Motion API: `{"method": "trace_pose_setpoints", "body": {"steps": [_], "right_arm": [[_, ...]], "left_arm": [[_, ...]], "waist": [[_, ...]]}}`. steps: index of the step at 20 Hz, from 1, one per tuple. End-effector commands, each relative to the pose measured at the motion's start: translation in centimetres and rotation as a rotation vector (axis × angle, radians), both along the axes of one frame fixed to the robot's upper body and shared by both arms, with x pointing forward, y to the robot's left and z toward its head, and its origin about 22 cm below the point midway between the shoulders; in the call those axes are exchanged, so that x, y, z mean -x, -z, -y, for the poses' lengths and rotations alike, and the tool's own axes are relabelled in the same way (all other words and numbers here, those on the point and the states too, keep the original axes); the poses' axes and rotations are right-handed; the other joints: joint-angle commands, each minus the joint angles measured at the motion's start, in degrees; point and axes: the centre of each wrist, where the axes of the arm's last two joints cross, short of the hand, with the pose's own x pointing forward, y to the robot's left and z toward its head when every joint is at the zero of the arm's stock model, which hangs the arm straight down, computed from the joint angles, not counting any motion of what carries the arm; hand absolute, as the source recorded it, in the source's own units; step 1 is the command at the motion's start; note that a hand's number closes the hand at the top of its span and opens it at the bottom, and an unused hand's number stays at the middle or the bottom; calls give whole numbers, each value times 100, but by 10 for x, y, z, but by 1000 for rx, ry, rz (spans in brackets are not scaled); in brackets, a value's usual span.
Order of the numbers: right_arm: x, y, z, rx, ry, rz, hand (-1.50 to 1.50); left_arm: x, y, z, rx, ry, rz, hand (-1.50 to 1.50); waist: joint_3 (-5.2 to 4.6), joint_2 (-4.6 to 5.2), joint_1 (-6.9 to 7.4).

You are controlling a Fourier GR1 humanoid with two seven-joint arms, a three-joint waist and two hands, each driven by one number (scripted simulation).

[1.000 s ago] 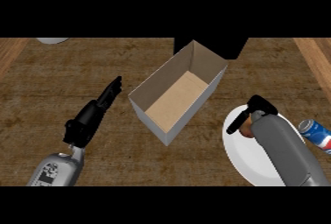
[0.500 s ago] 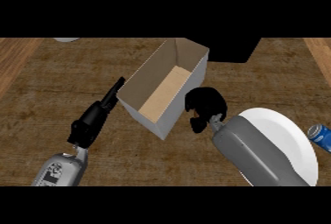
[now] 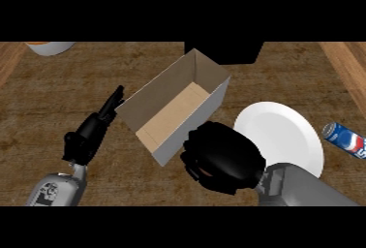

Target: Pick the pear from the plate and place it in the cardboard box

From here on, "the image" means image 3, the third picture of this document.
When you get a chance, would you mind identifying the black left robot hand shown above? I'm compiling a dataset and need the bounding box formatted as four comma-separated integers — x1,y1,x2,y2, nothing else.
61,84,125,167

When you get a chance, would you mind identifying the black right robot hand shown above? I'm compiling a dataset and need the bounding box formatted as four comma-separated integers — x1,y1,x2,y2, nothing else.
178,120,266,197

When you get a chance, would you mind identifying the white plate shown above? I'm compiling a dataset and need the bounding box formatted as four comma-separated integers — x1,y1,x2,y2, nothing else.
231,101,326,179

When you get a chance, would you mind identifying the open cardboard box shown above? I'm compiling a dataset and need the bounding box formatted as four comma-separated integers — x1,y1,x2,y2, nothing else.
113,47,231,168

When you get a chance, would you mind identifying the blue soda can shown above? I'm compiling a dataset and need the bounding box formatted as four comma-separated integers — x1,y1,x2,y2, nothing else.
321,122,366,160

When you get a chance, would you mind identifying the white bowl with orange content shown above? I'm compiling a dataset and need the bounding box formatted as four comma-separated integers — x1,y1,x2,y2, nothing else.
23,42,76,57

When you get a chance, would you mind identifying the black appliance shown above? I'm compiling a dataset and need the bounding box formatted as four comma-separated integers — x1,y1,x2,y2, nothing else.
182,42,265,66

